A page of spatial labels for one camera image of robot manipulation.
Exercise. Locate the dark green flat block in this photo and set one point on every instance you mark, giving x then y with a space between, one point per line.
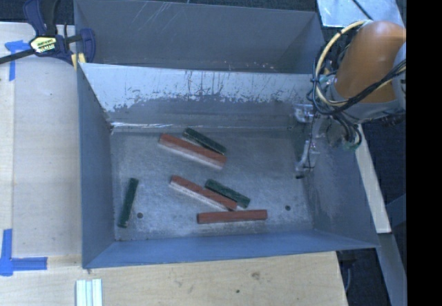
228 193
128 202
204 141

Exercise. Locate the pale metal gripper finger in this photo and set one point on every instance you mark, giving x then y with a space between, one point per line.
306 157
304 113

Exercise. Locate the red-brown flat block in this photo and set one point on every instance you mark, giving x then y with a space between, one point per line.
232 216
200 191
193 151

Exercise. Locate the grey metal bin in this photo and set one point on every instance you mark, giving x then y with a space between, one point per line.
214 97

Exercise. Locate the pale wood board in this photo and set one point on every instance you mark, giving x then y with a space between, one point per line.
45 159

